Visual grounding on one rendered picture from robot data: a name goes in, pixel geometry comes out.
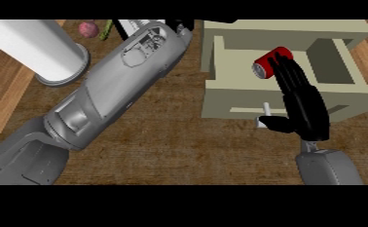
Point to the beige cabinet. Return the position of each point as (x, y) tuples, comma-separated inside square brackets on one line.
[(287, 27)]

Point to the beige open drawer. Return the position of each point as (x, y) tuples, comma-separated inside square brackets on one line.
[(237, 63)]

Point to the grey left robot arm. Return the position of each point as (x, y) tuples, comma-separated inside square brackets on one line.
[(125, 75)]

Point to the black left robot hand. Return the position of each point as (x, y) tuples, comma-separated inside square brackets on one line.
[(181, 23)]

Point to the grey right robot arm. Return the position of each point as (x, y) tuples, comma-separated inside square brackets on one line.
[(330, 169)]

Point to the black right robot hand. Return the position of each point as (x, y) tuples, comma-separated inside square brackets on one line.
[(306, 107)]

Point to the red can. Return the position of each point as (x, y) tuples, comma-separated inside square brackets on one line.
[(267, 62)]

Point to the green long vegetable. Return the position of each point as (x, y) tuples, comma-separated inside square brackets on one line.
[(105, 31)]

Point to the beige drawer front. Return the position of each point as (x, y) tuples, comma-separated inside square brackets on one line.
[(230, 99)]

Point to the purple round vegetable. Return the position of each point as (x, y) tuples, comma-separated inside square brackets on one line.
[(89, 29)]

